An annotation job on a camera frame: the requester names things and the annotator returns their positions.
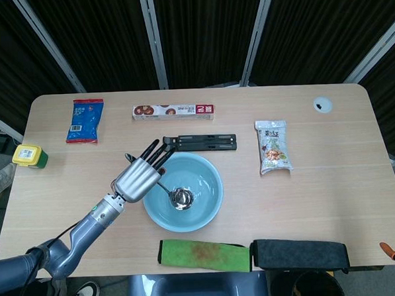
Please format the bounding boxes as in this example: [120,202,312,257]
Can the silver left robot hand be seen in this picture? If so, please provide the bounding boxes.
[110,138,180,205]

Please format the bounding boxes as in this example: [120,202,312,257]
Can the metal ladle with black handle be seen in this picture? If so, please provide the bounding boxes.
[157,177,195,213]

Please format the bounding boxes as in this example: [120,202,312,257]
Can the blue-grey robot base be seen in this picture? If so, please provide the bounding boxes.
[123,268,269,296]

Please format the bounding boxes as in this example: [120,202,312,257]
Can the light blue bowl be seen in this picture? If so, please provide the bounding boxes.
[140,150,226,236]

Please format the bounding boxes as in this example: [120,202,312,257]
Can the black folding stand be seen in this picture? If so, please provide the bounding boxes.
[161,131,238,155]

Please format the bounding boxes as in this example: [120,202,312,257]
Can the long white red foil box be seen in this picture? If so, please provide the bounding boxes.
[131,101,216,126]

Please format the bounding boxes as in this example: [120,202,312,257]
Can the blue snack bag red edges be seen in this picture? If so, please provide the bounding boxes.
[63,97,107,146]

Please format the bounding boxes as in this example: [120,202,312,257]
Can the green stained cloth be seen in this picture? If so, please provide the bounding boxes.
[155,234,251,277]

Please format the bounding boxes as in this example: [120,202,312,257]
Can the green jar yellow lid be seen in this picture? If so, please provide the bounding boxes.
[11,142,50,171]

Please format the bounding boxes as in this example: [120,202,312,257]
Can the dark partition panel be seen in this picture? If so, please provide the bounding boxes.
[27,0,164,96]
[356,28,395,162]
[244,0,395,88]
[155,0,265,90]
[0,0,81,132]

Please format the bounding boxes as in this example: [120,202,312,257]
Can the grey shoe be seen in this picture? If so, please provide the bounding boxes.
[0,163,19,203]

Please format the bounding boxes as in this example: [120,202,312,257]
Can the white peanut snack bag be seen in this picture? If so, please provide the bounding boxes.
[253,118,294,176]

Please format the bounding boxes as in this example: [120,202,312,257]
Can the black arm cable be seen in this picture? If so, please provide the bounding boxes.
[14,222,85,296]

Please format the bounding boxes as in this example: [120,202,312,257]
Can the grey partition post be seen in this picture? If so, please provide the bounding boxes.
[0,105,25,144]
[235,0,282,87]
[138,0,169,91]
[339,21,395,85]
[12,0,87,97]

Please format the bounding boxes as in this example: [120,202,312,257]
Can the white cable grommet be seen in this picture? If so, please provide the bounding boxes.
[312,96,333,114]

